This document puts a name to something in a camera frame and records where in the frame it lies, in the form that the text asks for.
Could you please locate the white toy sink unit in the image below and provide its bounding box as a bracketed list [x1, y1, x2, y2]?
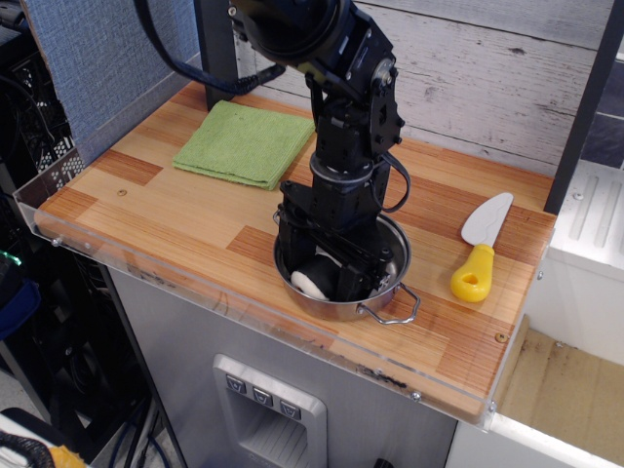
[524, 161, 623, 365]

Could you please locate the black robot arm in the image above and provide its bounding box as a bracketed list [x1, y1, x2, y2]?
[234, 1, 404, 302]

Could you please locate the yellow handled toy knife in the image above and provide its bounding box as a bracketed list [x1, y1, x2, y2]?
[450, 192, 514, 303]

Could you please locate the dark left vertical post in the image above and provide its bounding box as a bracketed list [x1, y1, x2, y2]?
[193, 0, 238, 86]

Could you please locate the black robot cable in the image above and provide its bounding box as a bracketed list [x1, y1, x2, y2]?
[134, 0, 287, 97]

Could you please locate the blue fabric panel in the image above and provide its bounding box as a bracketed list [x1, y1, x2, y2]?
[21, 1, 189, 164]

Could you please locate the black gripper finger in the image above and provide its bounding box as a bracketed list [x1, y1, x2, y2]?
[278, 221, 316, 273]
[335, 262, 388, 301]

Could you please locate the plush sushi roll toy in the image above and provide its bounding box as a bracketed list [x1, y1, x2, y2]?
[291, 254, 340, 301]

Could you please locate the dark right vertical post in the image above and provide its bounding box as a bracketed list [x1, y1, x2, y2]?
[543, 0, 623, 215]

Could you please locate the green folded cloth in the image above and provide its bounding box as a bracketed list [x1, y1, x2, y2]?
[173, 101, 315, 190]

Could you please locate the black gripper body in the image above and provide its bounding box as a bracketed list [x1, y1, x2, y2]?
[278, 165, 393, 266]

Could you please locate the silver toy fridge dispenser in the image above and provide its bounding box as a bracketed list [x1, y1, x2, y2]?
[213, 354, 329, 467]

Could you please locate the stainless steel pot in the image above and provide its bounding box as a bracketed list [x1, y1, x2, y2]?
[273, 214, 421, 326]

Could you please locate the dark vertical post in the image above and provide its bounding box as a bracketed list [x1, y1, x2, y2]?
[193, 0, 238, 86]
[543, 0, 623, 215]

